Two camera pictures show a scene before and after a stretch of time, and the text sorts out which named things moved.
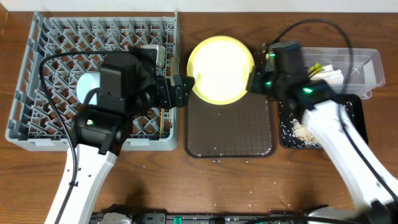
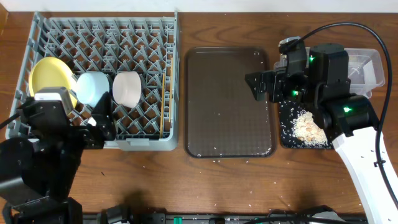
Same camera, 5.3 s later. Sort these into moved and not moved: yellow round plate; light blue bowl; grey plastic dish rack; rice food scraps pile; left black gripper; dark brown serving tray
Moved: left black gripper; yellow round plate
Not moved: rice food scraps pile; dark brown serving tray; light blue bowl; grey plastic dish rack
